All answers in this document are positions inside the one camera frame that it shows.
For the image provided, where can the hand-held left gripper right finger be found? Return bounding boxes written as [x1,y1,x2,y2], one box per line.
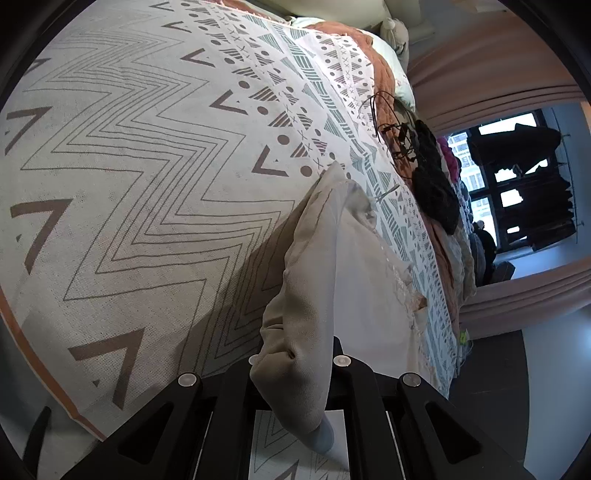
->
[324,337,537,480]

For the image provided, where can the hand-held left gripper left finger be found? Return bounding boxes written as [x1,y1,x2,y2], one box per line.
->
[60,355,274,480]

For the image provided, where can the beige long-sleeved garment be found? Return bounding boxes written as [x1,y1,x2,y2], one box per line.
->
[259,161,452,453]

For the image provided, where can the pink clothes pile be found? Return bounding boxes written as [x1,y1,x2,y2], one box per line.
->
[436,135,463,185]

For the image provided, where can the hanging dark clothes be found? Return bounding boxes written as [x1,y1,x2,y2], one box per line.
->
[470,124,576,253]

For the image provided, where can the crumpled beige sheet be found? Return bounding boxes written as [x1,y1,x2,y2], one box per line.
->
[429,217,477,306]

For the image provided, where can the pink curtain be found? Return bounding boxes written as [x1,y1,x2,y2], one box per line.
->
[406,0,588,134]
[458,257,591,341]

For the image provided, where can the black knit garment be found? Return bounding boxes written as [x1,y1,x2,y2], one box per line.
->
[410,119,461,234]

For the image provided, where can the white geometric patterned blanket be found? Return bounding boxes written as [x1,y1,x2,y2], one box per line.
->
[0,0,462,480]

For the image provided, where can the black framed window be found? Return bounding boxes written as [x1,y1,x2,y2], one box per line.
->
[444,108,579,254]

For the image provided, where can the rust brown quilt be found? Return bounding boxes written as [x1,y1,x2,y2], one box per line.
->
[314,18,419,185]

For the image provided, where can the pale green pillow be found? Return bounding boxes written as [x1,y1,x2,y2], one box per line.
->
[291,16,416,108]

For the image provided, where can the grey stuffed toy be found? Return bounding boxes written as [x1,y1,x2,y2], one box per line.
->
[379,16,411,70]

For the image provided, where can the beige upholstered headboard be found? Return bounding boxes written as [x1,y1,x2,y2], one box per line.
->
[249,0,393,25]

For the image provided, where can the black cable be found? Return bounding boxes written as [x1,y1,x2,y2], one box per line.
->
[369,90,422,163]

